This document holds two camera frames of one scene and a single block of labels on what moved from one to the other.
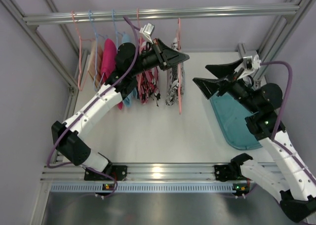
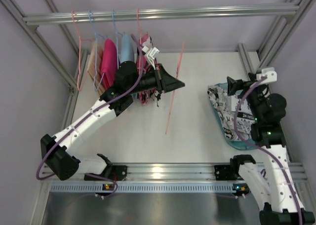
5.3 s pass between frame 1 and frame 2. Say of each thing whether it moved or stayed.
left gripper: moved
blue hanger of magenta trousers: stayed
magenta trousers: stayed
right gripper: moved
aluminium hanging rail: stayed
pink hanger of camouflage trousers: stayed
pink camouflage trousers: stayed
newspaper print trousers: moved
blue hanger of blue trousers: stayed
